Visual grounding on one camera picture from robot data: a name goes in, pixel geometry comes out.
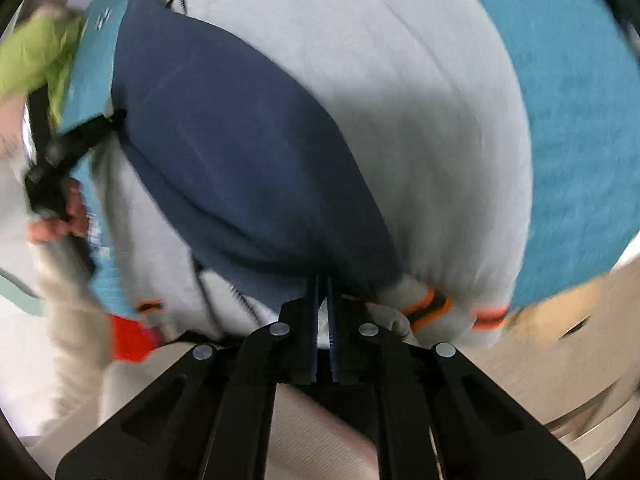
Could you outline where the red cloth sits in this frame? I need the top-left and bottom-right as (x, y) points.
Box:
(112, 314), (168, 362)

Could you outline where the lime green quilt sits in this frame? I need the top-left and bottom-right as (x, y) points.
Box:
(0, 4), (87, 117)

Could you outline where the teal candy print blanket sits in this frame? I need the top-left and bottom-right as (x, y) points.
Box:
(57, 0), (640, 322)

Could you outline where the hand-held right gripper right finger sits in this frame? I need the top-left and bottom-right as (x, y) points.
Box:
(326, 276), (584, 480)

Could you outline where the pale beige cloth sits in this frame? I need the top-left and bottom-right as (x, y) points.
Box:
(100, 345), (386, 480)

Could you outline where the grey sweater with orange stripes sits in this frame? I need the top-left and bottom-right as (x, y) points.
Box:
(90, 0), (533, 352)

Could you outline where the person's left hand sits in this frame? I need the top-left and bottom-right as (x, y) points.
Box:
(27, 184), (97, 247)

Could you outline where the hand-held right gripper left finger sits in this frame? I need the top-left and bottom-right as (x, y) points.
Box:
(55, 275), (323, 480)

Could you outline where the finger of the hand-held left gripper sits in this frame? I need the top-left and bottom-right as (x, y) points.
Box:
(56, 109), (127, 153)

